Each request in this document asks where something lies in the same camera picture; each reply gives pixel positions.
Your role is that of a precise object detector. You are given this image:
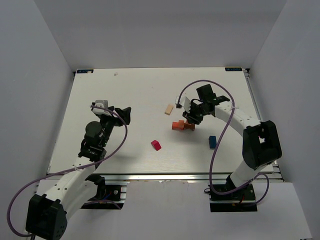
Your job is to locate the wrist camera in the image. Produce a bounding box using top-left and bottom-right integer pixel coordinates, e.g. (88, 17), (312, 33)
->
(91, 100), (112, 117)
(175, 96), (191, 113)

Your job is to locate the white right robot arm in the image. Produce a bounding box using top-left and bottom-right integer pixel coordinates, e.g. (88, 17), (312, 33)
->
(175, 80), (283, 193)

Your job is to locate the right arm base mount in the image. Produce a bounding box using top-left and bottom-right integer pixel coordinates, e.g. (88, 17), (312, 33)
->
(204, 184), (258, 213)

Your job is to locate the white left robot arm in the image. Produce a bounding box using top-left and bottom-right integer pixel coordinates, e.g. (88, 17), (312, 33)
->
(26, 103), (132, 240)

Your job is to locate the small orange cube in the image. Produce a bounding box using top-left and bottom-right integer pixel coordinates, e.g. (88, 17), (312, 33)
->
(178, 120), (185, 126)

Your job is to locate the cream rectangular wood block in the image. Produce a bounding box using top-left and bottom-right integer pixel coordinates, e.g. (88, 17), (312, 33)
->
(164, 104), (174, 116)

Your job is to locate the red roof-shaped block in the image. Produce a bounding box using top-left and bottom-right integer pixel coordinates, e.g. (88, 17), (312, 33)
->
(150, 140), (162, 151)

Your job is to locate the blue label left corner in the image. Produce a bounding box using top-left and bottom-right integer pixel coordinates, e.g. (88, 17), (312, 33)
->
(76, 69), (94, 74)

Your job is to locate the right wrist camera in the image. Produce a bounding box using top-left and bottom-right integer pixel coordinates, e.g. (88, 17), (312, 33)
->
(175, 96), (191, 113)

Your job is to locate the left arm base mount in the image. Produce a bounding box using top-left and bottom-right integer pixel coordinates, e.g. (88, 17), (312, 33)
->
(81, 174), (125, 210)

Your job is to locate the brown rectangular block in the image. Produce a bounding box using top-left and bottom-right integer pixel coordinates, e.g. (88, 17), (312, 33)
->
(184, 122), (195, 131)

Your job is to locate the red-orange rectangular block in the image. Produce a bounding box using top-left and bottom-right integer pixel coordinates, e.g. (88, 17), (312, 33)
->
(171, 121), (184, 131)

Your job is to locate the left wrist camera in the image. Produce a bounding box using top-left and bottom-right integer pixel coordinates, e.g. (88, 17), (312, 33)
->
(91, 100), (112, 117)

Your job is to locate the blue rectangular block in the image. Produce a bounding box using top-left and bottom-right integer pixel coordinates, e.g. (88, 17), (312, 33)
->
(208, 136), (217, 149)

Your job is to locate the blue label corner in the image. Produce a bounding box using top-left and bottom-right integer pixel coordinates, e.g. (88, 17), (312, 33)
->
(224, 67), (243, 72)
(76, 69), (94, 74)

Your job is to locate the blue label right corner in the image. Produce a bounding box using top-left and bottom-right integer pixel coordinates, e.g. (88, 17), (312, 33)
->
(224, 67), (243, 72)

